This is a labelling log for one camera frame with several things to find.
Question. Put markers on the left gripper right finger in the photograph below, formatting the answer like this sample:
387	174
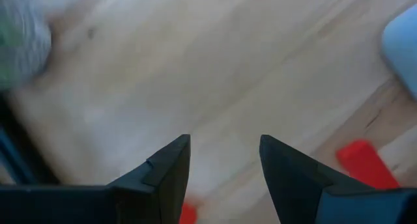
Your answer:
325	201

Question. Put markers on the green potted plant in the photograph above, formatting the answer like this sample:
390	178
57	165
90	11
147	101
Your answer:
19	38

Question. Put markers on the light grey plastic bin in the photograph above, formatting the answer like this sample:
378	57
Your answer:
404	48

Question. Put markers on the red cube block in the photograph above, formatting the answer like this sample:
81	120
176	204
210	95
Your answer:
188	215

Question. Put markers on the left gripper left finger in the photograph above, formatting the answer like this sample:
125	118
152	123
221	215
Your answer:
130	201

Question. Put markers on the long red block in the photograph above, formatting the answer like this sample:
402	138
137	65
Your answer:
365	162

